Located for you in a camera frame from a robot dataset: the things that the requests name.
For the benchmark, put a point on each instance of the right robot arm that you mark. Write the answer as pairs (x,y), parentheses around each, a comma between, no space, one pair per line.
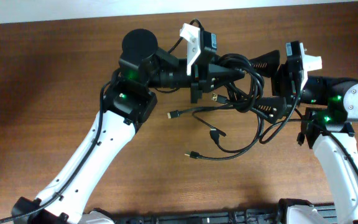
(326,125)

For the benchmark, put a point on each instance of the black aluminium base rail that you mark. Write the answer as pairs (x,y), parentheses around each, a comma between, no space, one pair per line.
(270,214)

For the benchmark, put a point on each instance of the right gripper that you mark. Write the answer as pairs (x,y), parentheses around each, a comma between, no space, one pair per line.
(283,86)

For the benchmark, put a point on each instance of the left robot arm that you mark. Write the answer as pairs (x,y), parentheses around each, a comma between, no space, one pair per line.
(126,103)

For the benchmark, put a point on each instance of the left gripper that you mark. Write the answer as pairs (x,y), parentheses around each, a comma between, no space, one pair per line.
(201,76)

